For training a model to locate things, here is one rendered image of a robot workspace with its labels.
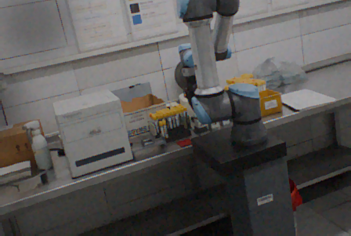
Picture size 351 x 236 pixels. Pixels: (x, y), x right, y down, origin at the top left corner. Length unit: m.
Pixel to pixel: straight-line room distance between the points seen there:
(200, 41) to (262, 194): 0.66
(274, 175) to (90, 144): 0.79
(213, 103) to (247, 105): 0.13
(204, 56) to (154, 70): 0.99
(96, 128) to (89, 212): 0.95
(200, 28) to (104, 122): 0.61
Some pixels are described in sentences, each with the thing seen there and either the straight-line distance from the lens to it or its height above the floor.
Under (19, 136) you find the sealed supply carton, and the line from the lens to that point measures 2.08.
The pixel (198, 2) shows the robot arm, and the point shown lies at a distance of 1.45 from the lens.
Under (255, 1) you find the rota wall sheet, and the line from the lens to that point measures 2.71.
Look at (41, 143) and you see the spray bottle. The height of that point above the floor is 1.01.
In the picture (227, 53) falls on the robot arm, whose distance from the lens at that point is 1.82.
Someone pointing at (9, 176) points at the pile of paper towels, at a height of 0.90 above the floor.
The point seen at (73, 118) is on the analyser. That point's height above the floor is 1.14.
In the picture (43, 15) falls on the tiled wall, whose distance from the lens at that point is 2.32.
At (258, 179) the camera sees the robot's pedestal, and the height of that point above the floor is 0.80.
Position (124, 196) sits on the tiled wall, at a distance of 2.61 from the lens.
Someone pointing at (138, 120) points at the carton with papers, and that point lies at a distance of 2.10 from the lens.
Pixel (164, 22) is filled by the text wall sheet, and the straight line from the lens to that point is 2.44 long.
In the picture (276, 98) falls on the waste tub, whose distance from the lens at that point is 2.12.
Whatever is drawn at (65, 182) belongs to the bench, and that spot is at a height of 0.88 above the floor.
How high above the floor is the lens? 1.55
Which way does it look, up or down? 15 degrees down
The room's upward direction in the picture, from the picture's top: 11 degrees counter-clockwise
